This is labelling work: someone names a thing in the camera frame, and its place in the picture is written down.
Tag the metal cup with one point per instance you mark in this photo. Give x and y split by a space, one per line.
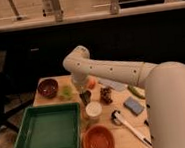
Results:
93 111

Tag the orange bowl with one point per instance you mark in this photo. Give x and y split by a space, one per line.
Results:
98 137

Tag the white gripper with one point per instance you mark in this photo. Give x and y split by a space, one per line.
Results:
80 85

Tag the green plastic tray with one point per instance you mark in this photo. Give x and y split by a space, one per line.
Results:
54 126

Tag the green lettuce toy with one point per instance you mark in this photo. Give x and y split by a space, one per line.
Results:
66 92

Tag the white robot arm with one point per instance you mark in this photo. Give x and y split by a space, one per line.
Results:
163 85

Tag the blue sponge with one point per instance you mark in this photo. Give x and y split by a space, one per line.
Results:
134 106

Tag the brown grape cluster toy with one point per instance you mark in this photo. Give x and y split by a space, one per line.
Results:
105 94

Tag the orange carrot toy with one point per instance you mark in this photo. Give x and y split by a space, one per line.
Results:
91 83

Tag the dark red bowl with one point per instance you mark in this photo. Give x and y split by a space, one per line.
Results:
48 88

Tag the white knife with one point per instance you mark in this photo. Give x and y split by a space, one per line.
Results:
112 84

